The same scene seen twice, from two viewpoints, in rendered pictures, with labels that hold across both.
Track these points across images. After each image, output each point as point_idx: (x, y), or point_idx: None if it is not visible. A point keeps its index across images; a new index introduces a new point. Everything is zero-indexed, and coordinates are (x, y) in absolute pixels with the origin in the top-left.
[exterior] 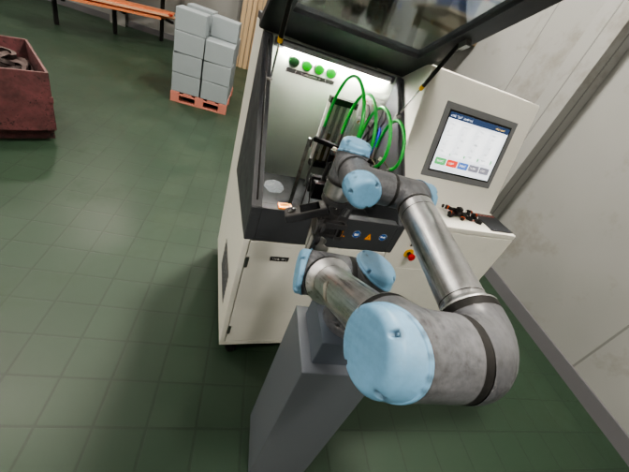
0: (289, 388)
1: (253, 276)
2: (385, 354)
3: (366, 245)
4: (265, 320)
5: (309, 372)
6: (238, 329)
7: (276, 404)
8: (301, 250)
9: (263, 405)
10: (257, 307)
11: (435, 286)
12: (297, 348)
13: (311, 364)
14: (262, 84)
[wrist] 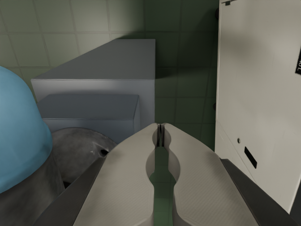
0: (69, 64)
1: (279, 12)
2: None
3: (300, 213)
4: (231, 46)
5: (34, 89)
6: (227, 15)
7: (99, 53)
8: None
9: (133, 45)
10: (242, 33)
11: None
12: (82, 75)
13: (47, 93)
14: None
